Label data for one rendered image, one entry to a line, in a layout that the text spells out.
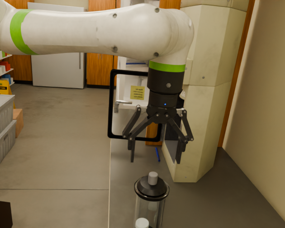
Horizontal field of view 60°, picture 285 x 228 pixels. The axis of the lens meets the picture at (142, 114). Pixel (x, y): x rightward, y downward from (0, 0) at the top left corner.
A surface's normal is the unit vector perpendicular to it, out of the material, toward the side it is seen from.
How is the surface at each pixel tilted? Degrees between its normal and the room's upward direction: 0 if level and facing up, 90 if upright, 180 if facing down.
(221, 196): 0
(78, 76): 90
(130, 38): 101
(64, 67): 90
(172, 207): 0
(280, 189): 90
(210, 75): 90
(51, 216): 0
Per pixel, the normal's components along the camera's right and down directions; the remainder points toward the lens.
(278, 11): -0.99, -0.04
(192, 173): 0.11, 0.36
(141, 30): -0.11, 0.26
